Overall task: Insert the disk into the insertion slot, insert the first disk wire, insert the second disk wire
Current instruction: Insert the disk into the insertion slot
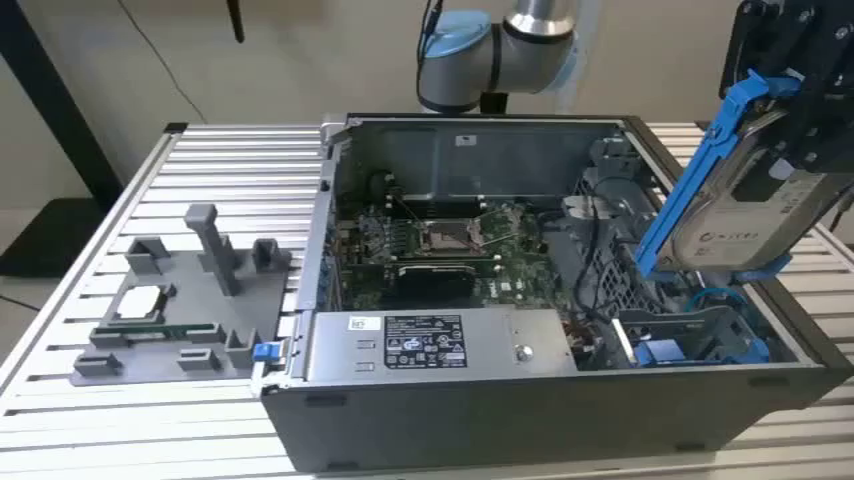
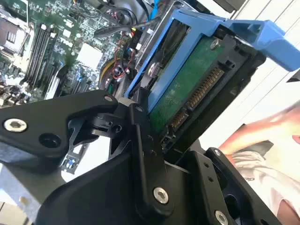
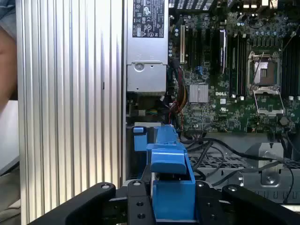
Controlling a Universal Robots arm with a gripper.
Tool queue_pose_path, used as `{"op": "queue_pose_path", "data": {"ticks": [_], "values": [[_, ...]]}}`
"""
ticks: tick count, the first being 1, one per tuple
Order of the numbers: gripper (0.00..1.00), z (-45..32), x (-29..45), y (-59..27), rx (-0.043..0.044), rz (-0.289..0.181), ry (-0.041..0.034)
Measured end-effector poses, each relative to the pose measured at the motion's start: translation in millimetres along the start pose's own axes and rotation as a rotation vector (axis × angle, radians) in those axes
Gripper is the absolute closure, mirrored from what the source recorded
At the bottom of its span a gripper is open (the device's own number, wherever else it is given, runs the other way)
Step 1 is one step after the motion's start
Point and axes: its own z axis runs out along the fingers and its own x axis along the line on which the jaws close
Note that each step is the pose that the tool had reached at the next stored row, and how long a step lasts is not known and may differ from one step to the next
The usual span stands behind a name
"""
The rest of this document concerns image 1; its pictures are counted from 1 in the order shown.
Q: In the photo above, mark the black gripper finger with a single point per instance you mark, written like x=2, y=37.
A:
x=830, y=100
x=747, y=35

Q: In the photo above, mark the hard disk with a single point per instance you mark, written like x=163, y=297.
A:
x=754, y=230

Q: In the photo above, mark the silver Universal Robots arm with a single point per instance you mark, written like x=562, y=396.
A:
x=534, y=50

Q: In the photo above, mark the grey metal disk bay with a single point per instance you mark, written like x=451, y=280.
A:
x=610, y=260

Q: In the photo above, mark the blue disk carrier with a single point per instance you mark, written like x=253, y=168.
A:
x=656, y=352

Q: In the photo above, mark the green motherboard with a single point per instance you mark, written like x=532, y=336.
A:
x=520, y=260

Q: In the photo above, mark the CPU socket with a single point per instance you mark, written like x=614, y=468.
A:
x=448, y=235

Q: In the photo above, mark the black graphics card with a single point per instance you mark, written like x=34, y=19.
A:
x=433, y=282

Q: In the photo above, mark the black antenna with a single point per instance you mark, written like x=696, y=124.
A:
x=235, y=20

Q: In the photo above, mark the black open PC case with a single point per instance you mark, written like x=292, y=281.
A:
x=467, y=425

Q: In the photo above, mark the silver power supply box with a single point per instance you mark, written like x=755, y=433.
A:
x=347, y=350

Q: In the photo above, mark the blue case latch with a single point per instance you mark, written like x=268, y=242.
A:
x=265, y=351

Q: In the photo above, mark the grey parts rack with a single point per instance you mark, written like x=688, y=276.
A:
x=200, y=350

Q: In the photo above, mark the green RAM stick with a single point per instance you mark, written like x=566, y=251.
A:
x=176, y=330

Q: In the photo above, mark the silver CPU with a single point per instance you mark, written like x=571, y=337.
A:
x=139, y=302

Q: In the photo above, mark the black stand with base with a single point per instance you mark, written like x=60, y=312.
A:
x=53, y=235

